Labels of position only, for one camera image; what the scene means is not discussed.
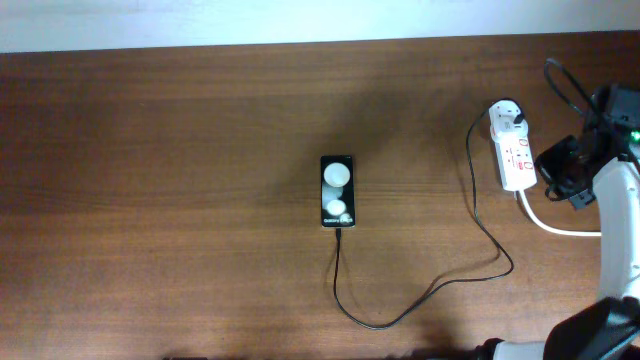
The white power strip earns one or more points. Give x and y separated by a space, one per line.
514 156

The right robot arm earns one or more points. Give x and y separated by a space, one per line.
608 328

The black Galaxy flip phone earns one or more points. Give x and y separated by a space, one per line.
338 208

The white charger adapter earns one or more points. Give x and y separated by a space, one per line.
508 128

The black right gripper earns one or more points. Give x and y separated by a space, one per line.
578 197

